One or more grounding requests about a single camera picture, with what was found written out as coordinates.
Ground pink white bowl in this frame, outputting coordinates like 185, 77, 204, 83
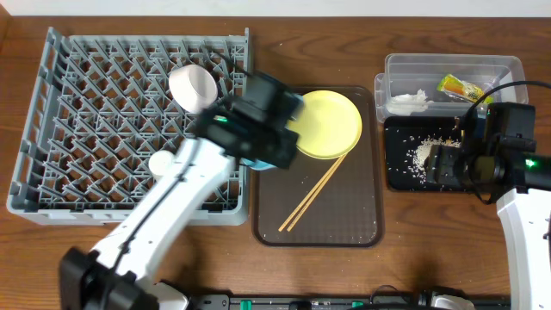
169, 65, 218, 114

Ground white plastic cup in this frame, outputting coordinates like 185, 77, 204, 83
148, 150, 175, 181

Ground yellow green snack wrapper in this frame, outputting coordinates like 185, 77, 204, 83
436, 74, 485, 103

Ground yellow plastic plate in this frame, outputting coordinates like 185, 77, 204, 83
287, 90, 362, 159

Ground wooden chopstick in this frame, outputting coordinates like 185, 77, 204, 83
277, 153, 345, 233
286, 154, 348, 233

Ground light blue bowl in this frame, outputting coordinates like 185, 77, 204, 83
240, 158, 275, 171

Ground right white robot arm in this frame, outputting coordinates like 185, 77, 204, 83
424, 133, 550, 309

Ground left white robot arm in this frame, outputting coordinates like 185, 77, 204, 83
59, 99, 302, 309

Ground black waste tray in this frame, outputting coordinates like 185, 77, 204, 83
384, 116, 467, 192

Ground grey plastic dishwasher rack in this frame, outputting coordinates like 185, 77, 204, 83
6, 29, 252, 226

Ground spilled rice pile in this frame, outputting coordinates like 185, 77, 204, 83
401, 136, 460, 184

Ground clear plastic bin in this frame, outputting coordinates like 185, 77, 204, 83
375, 53, 525, 123

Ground crumpled white tissue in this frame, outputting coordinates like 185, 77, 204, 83
387, 89, 433, 116

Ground dark brown serving tray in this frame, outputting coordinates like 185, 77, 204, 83
251, 86, 384, 248

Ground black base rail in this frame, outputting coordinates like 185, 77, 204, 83
189, 285, 511, 310

